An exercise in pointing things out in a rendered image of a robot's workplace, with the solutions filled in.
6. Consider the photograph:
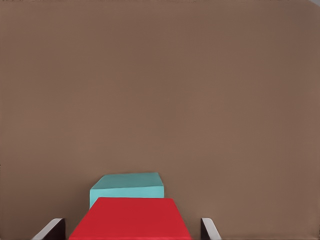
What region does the blue wooden cube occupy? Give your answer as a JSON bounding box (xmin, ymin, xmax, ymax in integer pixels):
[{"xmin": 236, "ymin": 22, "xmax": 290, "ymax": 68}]
[{"xmin": 89, "ymin": 171, "xmax": 165, "ymax": 210}]

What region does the red wooden cube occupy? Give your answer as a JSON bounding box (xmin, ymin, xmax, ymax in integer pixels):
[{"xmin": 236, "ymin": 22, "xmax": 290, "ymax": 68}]
[{"xmin": 68, "ymin": 196, "xmax": 193, "ymax": 240}]

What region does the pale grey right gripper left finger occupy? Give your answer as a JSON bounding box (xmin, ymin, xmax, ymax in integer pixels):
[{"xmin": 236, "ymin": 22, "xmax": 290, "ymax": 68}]
[{"xmin": 31, "ymin": 217, "xmax": 67, "ymax": 240}]

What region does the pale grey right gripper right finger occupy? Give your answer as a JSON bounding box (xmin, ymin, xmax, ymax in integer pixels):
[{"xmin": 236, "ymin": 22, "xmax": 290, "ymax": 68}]
[{"xmin": 200, "ymin": 217, "xmax": 223, "ymax": 240}]

